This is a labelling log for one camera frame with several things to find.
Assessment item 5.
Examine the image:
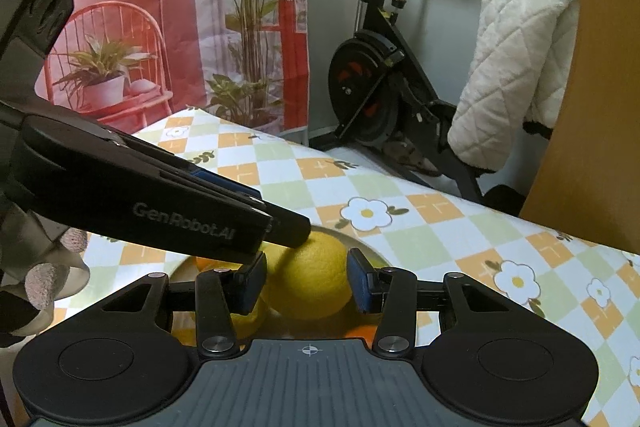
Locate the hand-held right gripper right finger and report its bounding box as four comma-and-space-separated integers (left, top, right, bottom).
346, 248, 512, 356

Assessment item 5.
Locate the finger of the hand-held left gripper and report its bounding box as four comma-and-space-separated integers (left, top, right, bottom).
260, 203, 312, 249
190, 166, 264, 204

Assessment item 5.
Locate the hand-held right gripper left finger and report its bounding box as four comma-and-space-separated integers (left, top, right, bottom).
101, 249, 271, 357

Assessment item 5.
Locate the beige round plate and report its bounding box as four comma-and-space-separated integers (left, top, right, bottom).
167, 229, 396, 345

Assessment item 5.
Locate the yellow lemon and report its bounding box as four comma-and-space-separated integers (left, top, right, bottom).
227, 297, 273, 343
260, 229, 353, 320

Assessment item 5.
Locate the person's left hand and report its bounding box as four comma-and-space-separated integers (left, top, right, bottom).
0, 229, 89, 349

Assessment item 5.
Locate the checkered floral tablecloth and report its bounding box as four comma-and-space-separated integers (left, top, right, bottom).
50, 107, 640, 427

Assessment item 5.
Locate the black exercise bike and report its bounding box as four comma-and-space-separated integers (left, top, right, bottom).
307, 0, 486, 205

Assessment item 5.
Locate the white quilted jacket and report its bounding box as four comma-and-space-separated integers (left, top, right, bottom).
446, 0, 583, 172

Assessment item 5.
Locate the wooden board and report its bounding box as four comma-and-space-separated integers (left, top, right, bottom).
519, 0, 640, 255

